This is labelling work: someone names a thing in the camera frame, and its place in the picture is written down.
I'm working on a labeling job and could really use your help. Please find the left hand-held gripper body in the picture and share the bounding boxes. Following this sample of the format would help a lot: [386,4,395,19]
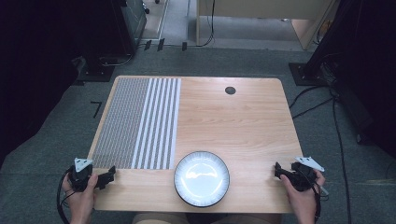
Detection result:
[67,157,94,192]

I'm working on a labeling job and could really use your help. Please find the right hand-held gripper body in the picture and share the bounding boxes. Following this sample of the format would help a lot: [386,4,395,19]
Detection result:
[290,156,326,192]

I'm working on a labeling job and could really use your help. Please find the white plate with dark rim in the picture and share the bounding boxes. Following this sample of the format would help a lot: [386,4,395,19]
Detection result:
[173,150,231,209]

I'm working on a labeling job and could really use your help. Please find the person's right hand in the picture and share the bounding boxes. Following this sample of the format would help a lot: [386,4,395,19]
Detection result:
[278,170,327,217]

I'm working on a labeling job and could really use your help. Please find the person's left hand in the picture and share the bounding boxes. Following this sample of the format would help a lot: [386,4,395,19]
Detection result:
[61,174,99,217]

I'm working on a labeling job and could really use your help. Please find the grey striped placemat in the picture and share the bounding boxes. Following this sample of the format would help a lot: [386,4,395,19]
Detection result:
[91,77,182,171]

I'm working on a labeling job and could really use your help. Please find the black stand with base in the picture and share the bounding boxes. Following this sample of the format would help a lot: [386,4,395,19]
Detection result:
[76,0,117,83]

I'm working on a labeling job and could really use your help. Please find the dark curtain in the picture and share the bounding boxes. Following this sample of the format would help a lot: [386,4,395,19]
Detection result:
[0,0,125,169]
[306,0,396,160]

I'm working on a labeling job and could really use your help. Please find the grey metal cabinet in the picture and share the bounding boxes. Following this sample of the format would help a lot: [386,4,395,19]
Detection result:
[120,0,148,56]

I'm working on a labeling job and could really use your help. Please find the light wooden desk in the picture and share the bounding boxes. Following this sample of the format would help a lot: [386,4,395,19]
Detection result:
[195,0,339,51]

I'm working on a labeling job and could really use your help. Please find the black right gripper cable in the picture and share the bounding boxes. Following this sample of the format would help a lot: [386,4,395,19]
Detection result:
[311,176,330,224]

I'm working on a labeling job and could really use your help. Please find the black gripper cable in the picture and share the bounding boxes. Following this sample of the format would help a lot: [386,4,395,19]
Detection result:
[311,176,330,224]
[56,167,76,224]

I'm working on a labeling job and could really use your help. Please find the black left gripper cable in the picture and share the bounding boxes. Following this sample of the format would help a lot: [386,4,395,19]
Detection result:
[56,167,76,224]

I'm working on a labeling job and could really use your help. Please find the long black floor cable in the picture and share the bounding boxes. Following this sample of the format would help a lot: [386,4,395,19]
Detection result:
[331,92,353,224]

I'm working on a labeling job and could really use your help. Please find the black stand base plate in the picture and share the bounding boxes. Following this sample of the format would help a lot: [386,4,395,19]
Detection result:
[288,62,329,87]

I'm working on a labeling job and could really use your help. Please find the grey floor cable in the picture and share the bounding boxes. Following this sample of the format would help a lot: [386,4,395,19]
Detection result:
[98,53,135,68]

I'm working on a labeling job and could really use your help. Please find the black hanging cable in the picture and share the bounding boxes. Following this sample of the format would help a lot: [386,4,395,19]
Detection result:
[197,0,217,49]

